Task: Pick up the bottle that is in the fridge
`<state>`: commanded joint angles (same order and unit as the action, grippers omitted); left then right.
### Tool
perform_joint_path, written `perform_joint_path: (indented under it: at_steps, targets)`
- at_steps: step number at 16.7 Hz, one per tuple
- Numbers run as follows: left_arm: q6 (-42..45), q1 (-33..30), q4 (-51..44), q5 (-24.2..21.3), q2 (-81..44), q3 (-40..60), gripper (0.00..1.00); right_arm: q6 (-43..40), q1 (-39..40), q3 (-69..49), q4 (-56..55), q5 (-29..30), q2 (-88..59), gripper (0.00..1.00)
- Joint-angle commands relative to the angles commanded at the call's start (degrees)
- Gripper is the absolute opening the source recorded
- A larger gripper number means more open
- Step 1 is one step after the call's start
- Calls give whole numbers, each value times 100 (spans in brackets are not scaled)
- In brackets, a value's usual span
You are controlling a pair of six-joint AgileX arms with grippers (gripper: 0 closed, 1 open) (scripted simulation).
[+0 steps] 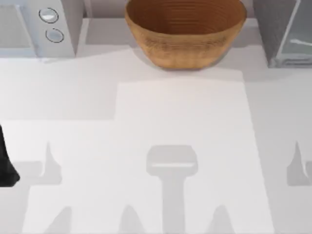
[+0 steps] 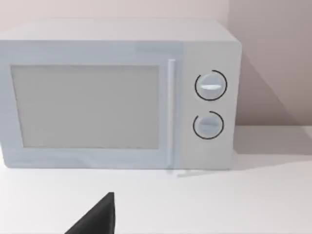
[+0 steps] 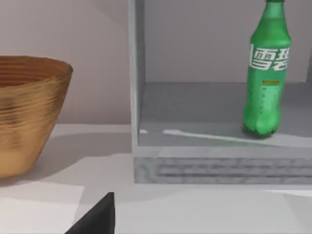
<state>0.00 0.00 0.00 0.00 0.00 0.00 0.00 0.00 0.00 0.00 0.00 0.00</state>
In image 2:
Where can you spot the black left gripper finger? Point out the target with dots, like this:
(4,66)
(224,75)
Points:
(102,217)

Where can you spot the pale microwave door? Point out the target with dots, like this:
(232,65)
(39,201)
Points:
(85,107)

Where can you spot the small pale microwave knob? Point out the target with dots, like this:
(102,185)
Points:
(208,124)

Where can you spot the large pale microwave knob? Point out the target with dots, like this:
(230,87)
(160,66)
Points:
(210,85)

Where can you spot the pale microwave oven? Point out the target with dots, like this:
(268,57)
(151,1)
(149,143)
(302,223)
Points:
(207,56)

